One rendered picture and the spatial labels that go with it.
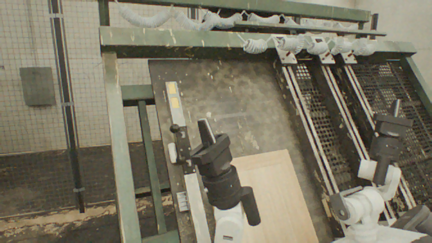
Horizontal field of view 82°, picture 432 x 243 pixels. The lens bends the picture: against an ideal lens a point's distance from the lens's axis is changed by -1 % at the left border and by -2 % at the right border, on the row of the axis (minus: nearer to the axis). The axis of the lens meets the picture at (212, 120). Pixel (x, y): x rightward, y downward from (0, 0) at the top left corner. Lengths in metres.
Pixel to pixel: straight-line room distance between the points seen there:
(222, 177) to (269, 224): 0.60
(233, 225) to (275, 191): 0.59
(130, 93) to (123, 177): 0.40
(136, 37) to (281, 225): 1.02
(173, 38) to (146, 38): 0.12
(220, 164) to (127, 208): 0.47
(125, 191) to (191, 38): 0.74
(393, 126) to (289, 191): 0.50
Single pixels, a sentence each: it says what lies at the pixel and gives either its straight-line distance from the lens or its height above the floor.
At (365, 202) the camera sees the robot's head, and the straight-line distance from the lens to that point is 0.75.
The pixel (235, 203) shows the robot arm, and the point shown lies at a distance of 0.64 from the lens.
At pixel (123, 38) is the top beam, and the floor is 1.86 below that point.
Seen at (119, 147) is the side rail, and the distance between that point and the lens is 1.01.
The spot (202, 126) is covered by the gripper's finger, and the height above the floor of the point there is 1.63.
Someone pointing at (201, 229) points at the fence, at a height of 1.17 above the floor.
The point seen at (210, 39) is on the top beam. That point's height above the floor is 1.87.
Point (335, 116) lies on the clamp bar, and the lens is 1.58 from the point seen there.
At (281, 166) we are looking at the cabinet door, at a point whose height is 1.29.
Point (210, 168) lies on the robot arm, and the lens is 0.57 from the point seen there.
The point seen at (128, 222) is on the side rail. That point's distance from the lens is 0.97.
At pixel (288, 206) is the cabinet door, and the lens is 1.23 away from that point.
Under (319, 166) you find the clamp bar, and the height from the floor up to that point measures 1.29.
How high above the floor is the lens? 1.77
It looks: 14 degrees down
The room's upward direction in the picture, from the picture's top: straight up
